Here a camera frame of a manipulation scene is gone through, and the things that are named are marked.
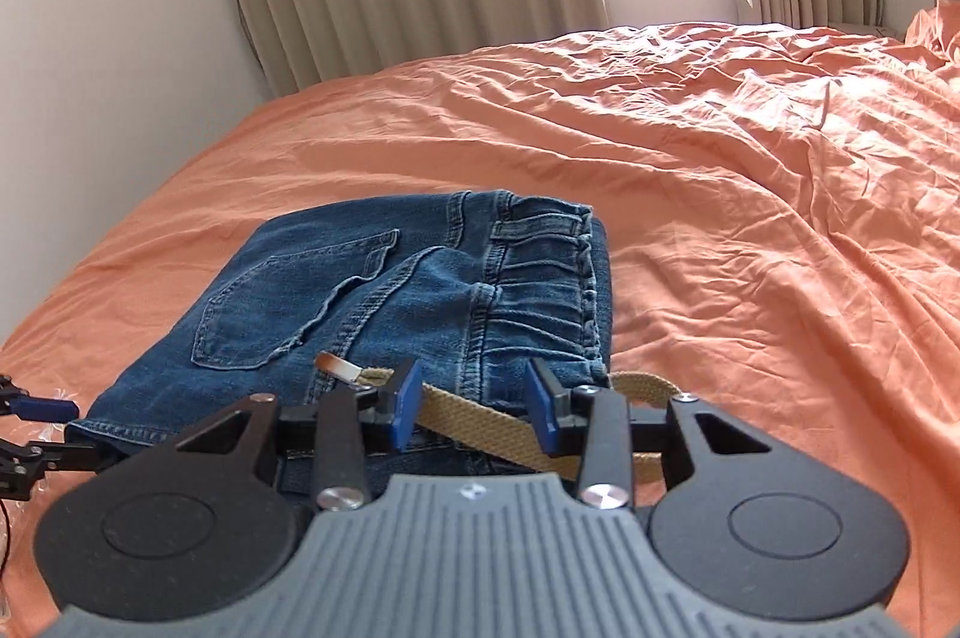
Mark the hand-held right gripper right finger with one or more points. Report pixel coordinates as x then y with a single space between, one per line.
541 409

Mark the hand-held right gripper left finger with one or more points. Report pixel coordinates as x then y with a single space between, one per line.
405 405

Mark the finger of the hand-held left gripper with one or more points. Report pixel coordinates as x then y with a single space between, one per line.
71 454
49 411

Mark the blue denim pants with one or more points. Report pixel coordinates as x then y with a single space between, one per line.
360 285

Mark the bed with orange sheet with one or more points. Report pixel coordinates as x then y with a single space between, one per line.
712 195

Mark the beige nightstand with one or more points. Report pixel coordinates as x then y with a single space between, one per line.
862 26

